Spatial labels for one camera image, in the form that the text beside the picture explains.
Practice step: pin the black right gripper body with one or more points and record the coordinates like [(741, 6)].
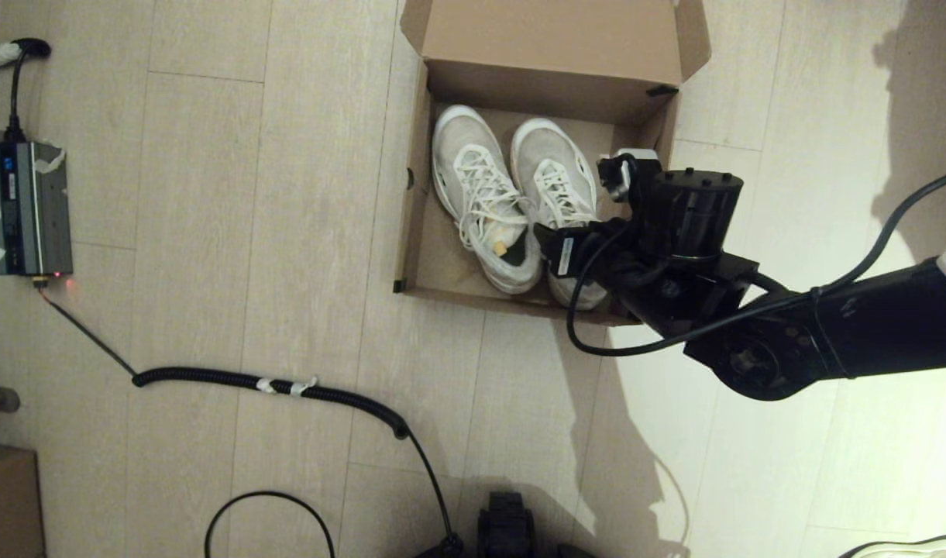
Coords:
[(689, 217)]

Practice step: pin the white lace-up sneaker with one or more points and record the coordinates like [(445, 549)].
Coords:
[(465, 155), (550, 155)]

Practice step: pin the brown cardboard shoe box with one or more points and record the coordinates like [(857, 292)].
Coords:
[(550, 39)]

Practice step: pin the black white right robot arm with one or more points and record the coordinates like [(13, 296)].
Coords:
[(891, 325)]

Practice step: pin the black grey robot base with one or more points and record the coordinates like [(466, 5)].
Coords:
[(505, 527)]

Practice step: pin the small brown cardboard box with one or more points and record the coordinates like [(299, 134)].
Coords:
[(8, 504)]

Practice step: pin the grey white chunky sneaker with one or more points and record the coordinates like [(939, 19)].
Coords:
[(922, 550)]

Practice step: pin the grey power supply unit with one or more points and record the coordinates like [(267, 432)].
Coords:
[(27, 209)]

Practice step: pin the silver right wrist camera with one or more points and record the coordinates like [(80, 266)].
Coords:
[(631, 163)]

